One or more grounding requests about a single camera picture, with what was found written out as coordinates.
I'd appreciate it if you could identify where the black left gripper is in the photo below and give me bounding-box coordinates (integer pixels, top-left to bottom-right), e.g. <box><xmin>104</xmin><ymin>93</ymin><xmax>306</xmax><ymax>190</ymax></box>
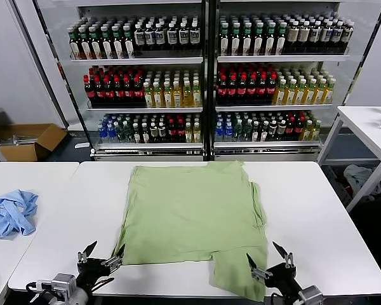
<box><xmin>76</xmin><ymin>240</ymin><xmax>125</xmax><ymax>288</ymax></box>

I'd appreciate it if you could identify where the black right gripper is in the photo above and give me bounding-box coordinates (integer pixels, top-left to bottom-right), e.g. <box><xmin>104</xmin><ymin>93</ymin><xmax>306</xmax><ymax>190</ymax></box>
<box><xmin>246</xmin><ymin>241</ymin><xmax>302</xmax><ymax>298</ymax></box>

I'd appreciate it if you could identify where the light green polo shirt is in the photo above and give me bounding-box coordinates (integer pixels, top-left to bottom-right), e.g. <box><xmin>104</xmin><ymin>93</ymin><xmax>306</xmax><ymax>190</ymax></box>
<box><xmin>112</xmin><ymin>160</ymin><xmax>270</xmax><ymax>302</ymax></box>

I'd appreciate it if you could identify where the pale clothes pile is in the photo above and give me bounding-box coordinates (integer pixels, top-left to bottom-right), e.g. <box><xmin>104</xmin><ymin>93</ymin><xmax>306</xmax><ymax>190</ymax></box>
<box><xmin>342</xmin><ymin>164</ymin><xmax>381</xmax><ymax>201</ymax></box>

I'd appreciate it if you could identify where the crumpled light blue shirt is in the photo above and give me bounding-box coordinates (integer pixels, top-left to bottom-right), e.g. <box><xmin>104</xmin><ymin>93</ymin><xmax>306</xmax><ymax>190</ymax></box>
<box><xmin>0</xmin><ymin>189</ymin><xmax>39</xmax><ymax>239</ymax></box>

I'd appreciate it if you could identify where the black mesh basket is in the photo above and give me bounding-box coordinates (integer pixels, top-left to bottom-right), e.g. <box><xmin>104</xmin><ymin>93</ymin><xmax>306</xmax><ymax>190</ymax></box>
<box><xmin>323</xmin><ymin>165</ymin><xmax>353</xmax><ymax>210</ymax></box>

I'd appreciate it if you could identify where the beverage cooler cabinet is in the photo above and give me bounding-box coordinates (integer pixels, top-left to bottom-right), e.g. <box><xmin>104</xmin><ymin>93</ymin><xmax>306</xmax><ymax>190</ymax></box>
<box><xmin>34</xmin><ymin>0</ymin><xmax>212</xmax><ymax>162</ymax></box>
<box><xmin>209</xmin><ymin>0</ymin><xmax>381</xmax><ymax>163</ymax></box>

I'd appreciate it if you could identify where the white cooler shelf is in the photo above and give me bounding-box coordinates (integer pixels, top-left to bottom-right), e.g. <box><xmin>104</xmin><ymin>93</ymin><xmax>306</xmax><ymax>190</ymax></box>
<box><xmin>70</xmin><ymin>56</ymin><xmax>204</xmax><ymax>66</ymax></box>
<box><xmin>213</xmin><ymin>140</ymin><xmax>324</xmax><ymax>149</ymax></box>
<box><xmin>95</xmin><ymin>142</ymin><xmax>204</xmax><ymax>151</ymax></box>
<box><xmin>86</xmin><ymin>106</ymin><xmax>204</xmax><ymax>114</ymax></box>
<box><xmin>215</xmin><ymin>104</ymin><xmax>335</xmax><ymax>112</ymax></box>
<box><xmin>216</xmin><ymin>54</ymin><xmax>351</xmax><ymax>64</ymax></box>

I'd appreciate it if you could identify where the brown cardboard box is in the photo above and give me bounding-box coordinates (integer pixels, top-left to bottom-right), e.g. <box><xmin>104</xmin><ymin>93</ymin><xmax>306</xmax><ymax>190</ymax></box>
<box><xmin>0</xmin><ymin>122</ymin><xmax>68</xmax><ymax>162</ymax></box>

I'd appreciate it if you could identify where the metal rods bundle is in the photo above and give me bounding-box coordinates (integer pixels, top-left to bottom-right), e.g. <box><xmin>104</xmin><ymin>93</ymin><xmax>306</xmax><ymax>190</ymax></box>
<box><xmin>11</xmin><ymin>135</ymin><xmax>41</xmax><ymax>146</ymax></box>

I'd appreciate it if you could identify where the large red cap cola bottle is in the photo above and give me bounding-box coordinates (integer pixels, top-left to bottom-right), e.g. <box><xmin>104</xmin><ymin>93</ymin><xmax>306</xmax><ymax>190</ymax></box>
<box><xmin>93</xmin><ymin>75</ymin><xmax>105</xmax><ymax>104</ymax></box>
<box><xmin>227</xmin><ymin>74</ymin><xmax>238</xmax><ymax>104</ymax></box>
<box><xmin>84</xmin><ymin>74</ymin><xmax>95</xmax><ymax>104</ymax></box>
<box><xmin>104</xmin><ymin>75</ymin><xmax>115</xmax><ymax>104</ymax></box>
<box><xmin>133</xmin><ymin>75</ymin><xmax>144</xmax><ymax>104</ymax></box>
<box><xmin>267</xmin><ymin>74</ymin><xmax>277</xmax><ymax>103</ymax></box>
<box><xmin>236</xmin><ymin>74</ymin><xmax>248</xmax><ymax>104</ymax></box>
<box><xmin>123</xmin><ymin>75</ymin><xmax>134</xmax><ymax>104</ymax></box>
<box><xmin>216</xmin><ymin>74</ymin><xmax>228</xmax><ymax>104</ymax></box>
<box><xmin>246</xmin><ymin>74</ymin><xmax>258</xmax><ymax>104</ymax></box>
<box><xmin>113</xmin><ymin>75</ymin><xmax>124</xmax><ymax>104</ymax></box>
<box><xmin>257</xmin><ymin>74</ymin><xmax>268</xmax><ymax>104</ymax></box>

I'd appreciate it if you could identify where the large yellow tea bottle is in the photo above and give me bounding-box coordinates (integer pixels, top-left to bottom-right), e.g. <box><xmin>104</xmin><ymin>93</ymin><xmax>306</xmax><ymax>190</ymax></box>
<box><xmin>144</xmin><ymin>83</ymin><xmax>155</xmax><ymax>108</ymax></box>
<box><xmin>316</xmin><ymin>78</ymin><xmax>326</xmax><ymax>105</ymax></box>
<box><xmin>172</xmin><ymin>81</ymin><xmax>184</xmax><ymax>108</ymax></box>
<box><xmin>306</xmin><ymin>78</ymin><xmax>318</xmax><ymax>105</ymax></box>
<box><xmin>192</xmin><ymin>79</ymin><xmax>203</xmax><ymax>107</ymax></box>
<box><xmin>285</xmin><ymin>78</ymin><xmax>297</xmax><ymax>105</ymax></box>
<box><xmin>296</xmin><ymin>78</ymin><xmax>307</xmax><ymax>105</ymax></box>
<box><xmin>153</xmin><ymin>82</ymin><xmax>164</xmax><ymax>108</ymax></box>
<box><xmin>182</xmin><ymin>80</ymin><xmax>194</xmax><ymax>107</ymax></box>
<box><xmin>325</xmin><ymin>78</ymin><xmax>335</xmax><ymax>104</ymax></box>
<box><xmin>163</xmin><ymin>81</ymin><xmax>174</xmax><ymax>108</ymax></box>
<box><xmin>274</xmin><ymin>79</ymin><xmax>287</xmax><ymax>106</ymax></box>

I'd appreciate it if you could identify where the white side table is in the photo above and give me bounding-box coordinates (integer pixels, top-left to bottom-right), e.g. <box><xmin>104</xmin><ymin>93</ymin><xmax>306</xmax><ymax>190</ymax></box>
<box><xmin>317</xmin><ymin>105</ymin><xmax>381</xmax><ymax>213</ymax></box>

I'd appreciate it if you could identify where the glass cooler door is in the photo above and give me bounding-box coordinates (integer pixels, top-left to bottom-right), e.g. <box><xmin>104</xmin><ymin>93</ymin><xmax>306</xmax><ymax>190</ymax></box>
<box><xmin>11</xmin><ymin>0</ymin><xmax>70</xmax><ymax>130</ymax></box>
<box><xmin>336</xmin><ymin>0</ymin><xmax>381</xmax><ymax>107</ymax></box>

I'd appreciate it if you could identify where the green cap dark tea bottle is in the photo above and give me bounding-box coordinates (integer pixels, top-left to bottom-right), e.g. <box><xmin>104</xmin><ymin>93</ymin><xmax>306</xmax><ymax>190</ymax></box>
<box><xmin>79</xmin><ymin>25</ymin><xmax>91</xmax><ymax>60</ymax></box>
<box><xmin>230</xmin><ymin>23</ymin><xmax>242</xmax><ymax>57</ymax></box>
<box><xmin>253</xmin><ymin>22</ymin><xmax>265</xmax><ymax>57</ymax></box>
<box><xmin>112</xmin><ymin>25</ymin><xmax>124</xmax><ymax>59</ymax></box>
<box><xmin>276</xmin><ymin>22</ymin><xmax>288</xmax><ymax>57</ymax></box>
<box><xmin>90</xmin><ymin>25</ymin><xmax>102</xmax><ymax>60</ymax></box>
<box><xmin>69</xmin><ymin>27</ymin><xmax>80</xmax><ymax>60</ymax></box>
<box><xmin>100</xmin><ymin>25</ymin><xmax>113</xmax><ymax>60</ymax></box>
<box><xmin>218</xmin><ymin>24</ymin><xmax>231</xmax><ymax>58</ymax></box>
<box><xmin>123</xmin><ymin>24</ymin><xmax>135</xmax><ymax>59</ymax></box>
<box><xmin>241</xmin><ymin>22</ymin><xmax>253</xmax><ymax>57</ymax></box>
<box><xmin>265</xmin><ymin>22</ymin><xmax>277</xmax><ymax>57</ymax></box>

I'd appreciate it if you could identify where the white cap blue label bottle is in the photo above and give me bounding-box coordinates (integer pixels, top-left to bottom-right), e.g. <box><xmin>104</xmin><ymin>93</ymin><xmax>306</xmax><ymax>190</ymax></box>
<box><xmin>145</xmin><ymin>24</ymin><xmax>157</xmax><ymax>50</ymax></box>
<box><xmin>189</xmin><ymin>21</ymin><xmax>201</xmax><ymax>49</ymax></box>
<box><xmin>166</xmin><ymin>22</ymin><xmax>179</xmax><ymax>50</ymax></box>
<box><xmin>178</xmin><ymin>22</ymin><xmax>191</xmax><ymax>50</ymax></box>
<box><xmin>331</xmin><ymin>20</ymin><xmax>344</xmax><ymax>51</ymax></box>
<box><xmin>342</xmin><ymin>20</ymin><xmax>354</xmax><ymax>50</ymax></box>
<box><xmin>155</xmin><ymin>23</ymin><xmax>167</xmax><ymax>50</ymax></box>
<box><xmin>320</xmin><ymin>20</ymin><xmax>333</xmax><ymax>51</ymax></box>
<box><xmin>134</xmin><ymin>24</ymin><xmax>146</xmax><ymax>50</ymax></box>
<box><xmin>309</xmin><ymin>20</ymin><xmax>322</xmax><ymax>52</ymax></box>

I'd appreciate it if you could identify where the white cap beige label bottle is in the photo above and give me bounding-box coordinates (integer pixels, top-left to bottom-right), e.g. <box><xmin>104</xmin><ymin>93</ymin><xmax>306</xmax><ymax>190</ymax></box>
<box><xmin>287</xmin><ymin>19</ymin><xmax>300</xmax><ymax>53</ymax></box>
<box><xmin>298</xmin><ymin>19</ymin><xmax>311</xmax><ymax>53</ymax></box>

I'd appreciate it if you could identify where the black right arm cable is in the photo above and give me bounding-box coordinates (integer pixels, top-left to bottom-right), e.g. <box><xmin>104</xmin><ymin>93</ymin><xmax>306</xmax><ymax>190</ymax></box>
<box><xmin>262</xmin><ymin>291</ymin><xmax>288</xmax><ymax>305</ymax></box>

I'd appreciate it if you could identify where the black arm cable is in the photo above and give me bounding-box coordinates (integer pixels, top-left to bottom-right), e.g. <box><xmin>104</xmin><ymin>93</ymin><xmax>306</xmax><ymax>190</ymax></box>
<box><xmin>262</xmin><ymin>291</ymin><xmax>288</xmax><ymax>305</ymax></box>
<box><xmin>25</xmin><ymin>276</ymin><xmax>115</xmax><ymax>302</ymax></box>

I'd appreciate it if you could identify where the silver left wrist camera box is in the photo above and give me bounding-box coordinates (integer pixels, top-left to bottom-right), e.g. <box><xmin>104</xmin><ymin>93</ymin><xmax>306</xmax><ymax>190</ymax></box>
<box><xmin>51</xmin><ymin>273</ymin><xmax>77</xmax><ymax>301</ymax></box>

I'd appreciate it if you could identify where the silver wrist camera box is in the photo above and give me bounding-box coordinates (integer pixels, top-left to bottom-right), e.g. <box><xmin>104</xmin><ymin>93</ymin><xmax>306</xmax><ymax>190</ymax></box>
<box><xmin>298</xmin><ymin>285</ymin><xmax>324</xmax><ymax>305</ymax></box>
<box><xmin>51</xmin><ymin>273</ymin><xmax>77</xmax><ymax>301</ymax></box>

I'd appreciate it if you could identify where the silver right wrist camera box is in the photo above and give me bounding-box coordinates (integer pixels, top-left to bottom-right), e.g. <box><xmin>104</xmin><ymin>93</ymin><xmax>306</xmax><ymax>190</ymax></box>
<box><xmin>298</xmin><ymin>285</ymin><xmax>324</xmax><ymax>305</ymax></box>

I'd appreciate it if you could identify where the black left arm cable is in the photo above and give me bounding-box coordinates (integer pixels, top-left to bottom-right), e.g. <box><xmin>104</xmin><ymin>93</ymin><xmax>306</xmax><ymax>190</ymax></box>
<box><xmin>25</xmin><ymin>276</ymin><xmax>115</xmax><ymax>302</ymax></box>

